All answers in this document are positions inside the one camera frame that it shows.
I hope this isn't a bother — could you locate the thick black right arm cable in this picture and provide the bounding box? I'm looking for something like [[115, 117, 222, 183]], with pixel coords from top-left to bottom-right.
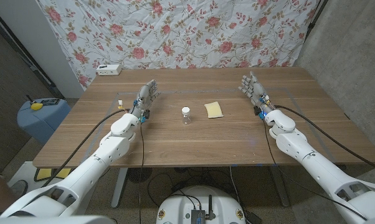
[[274, 105, 375, 175]]

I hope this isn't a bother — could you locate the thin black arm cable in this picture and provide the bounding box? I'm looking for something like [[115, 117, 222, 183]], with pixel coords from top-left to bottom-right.
[[138, 121, 145, 224], [262, 119, 368, 221]]

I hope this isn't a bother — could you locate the black floor cable loop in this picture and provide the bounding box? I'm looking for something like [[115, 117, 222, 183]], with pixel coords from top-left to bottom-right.
[[146, 172, 176, 208]]

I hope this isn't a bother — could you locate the floral rose backdrop cloth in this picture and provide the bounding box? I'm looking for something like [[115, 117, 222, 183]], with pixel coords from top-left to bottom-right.
[[37, 0, 319, 90]]

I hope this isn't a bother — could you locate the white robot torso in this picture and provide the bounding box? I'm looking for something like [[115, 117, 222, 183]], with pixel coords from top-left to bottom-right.
[[156, 185, 247, 224]]

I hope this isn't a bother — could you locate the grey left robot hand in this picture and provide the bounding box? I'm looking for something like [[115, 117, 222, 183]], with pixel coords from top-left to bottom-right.
[[128, 79, 161, 123]]

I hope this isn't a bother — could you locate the black stand pole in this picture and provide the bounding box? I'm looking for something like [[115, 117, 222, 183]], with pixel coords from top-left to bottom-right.
[[304, 0, 329, 41]]

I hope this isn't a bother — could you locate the yellow sponge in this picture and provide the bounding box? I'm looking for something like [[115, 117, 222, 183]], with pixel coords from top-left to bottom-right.
[[204, 101, 224, 119]]

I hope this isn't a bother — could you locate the blue round stool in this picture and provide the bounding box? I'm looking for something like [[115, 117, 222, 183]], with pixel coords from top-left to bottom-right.
[[17, 98, 72, 144]]

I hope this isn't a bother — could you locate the grey shoe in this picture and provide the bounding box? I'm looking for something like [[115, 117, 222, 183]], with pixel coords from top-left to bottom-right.
[[11, 179, 29, 198]]

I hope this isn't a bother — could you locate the black antenna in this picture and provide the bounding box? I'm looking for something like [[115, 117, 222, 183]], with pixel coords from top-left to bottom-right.
[[205, 195, 216, 220]]

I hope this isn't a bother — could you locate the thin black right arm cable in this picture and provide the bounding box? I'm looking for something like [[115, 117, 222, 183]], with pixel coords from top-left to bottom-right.
[[262, 119, 368, 221]]

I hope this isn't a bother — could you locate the white table leg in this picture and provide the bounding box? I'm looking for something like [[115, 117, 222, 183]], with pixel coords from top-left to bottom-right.
[[110, 167, 129, 208]]

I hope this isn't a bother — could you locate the grey table leg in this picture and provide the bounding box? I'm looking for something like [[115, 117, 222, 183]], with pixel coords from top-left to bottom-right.
[[268, 166, 290, 208]]

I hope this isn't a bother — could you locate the yellow black floor mat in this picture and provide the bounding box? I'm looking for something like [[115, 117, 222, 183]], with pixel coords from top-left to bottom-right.
[[34, 167, 72, 183]]

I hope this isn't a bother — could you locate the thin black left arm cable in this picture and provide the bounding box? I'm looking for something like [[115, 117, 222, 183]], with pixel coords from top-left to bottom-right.
[[138, 121, 145, 224]]

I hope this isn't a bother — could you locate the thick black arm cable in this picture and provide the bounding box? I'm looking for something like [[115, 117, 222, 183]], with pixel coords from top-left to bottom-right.
[[274, 105, 375, 175], [41, 108, 128, 188]]

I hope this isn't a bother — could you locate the black diagonal door frame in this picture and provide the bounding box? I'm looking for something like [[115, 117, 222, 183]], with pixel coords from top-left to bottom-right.
[[0, 11, 65, 100]]

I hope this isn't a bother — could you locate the black round disc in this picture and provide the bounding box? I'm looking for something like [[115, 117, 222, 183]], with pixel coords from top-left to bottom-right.
[[128, 167, 153, 184]]

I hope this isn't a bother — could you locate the black flat device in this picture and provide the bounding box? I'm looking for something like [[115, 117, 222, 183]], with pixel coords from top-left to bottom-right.
[[40, 98, 61, 106]]

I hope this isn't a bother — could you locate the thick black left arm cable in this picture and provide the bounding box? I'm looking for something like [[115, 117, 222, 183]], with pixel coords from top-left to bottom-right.
[[41, 108, 128, 188]]

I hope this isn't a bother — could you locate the clear medicine bottle white cap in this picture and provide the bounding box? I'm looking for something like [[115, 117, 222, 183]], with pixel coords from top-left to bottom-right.
[[181, 106, 192, 125]]

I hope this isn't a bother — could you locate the white power strip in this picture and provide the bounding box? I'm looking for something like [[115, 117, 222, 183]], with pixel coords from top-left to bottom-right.
[[95, 63, 123, 77]]

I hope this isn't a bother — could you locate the grey computer box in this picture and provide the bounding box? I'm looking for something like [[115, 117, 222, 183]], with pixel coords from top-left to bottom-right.
[[191, 208, 206, 224]]

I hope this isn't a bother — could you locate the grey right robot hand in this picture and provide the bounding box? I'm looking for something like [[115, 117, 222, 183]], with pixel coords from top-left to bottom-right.
[[237, 71, 275, 120]]

